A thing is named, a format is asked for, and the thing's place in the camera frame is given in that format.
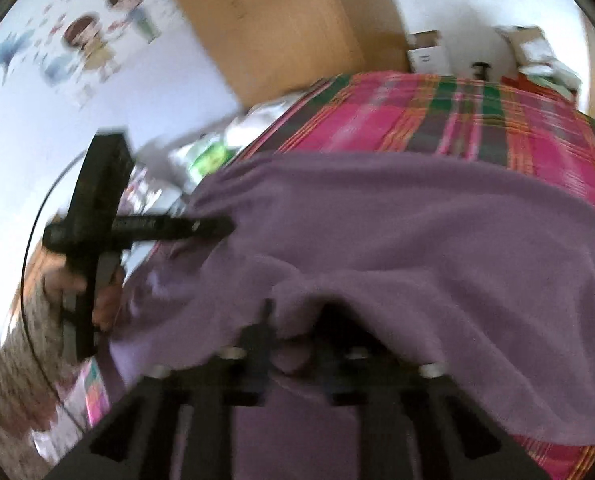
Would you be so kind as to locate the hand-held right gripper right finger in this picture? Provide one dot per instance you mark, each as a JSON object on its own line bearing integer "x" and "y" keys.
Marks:
{"x": 342, "y": 385}

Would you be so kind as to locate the pink green plaid bed cover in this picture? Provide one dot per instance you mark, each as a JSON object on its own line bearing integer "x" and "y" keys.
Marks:
{"x": 377, "y": 115}

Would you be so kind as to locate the person's left hand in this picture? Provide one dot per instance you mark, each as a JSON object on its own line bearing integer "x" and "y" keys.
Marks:
{"x": 108, "y": 307}

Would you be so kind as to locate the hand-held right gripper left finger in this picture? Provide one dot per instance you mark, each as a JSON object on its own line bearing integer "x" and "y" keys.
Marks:
{"x": 260, "y": 370}

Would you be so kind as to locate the table with printed cover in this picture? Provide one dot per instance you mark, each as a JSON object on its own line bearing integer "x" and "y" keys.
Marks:
{"x": 152, "y": 195}

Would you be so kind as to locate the green tissue pack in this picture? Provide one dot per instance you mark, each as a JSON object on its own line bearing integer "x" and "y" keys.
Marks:
{"x": 210, "y": 160}

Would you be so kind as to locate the purple fleece garment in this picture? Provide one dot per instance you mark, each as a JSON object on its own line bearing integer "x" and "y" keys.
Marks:
{"x": 377, "y": 235}

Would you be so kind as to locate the white open box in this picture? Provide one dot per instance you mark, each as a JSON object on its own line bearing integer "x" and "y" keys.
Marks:
{"x": 427, "y": 55}

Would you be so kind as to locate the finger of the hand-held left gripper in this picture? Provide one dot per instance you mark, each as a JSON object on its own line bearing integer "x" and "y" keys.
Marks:
{"x": 177, "y": 229}

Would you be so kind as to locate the cardboard box with label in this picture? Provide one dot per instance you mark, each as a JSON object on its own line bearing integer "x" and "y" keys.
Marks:
{"x": 522, "y": 42}

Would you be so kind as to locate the wooden wardrobe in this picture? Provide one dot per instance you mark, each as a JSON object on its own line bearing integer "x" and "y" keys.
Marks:
{"x": 277, "y": 25}

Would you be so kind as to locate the person's left forearm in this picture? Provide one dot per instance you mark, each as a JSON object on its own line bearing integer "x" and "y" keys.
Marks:
{"x": 17, "y": 390}

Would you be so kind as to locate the pile of plastic bags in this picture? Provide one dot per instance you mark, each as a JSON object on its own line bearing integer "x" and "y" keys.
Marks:
{"x": 552, "y": 77}

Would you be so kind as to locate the cartoon wall stickers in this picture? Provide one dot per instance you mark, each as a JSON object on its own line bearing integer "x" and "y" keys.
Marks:
{"x": 84, "y": 35}

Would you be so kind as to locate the small black object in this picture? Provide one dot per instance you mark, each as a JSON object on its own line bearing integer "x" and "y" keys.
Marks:
{"x": 480, "y": 70}

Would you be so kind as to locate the white plastic bag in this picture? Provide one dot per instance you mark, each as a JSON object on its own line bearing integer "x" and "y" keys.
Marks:
{"x": 252, "y": 125}

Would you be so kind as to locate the red plastic object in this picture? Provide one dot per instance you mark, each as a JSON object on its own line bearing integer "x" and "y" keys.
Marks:
{"x": 517, "y": 81}

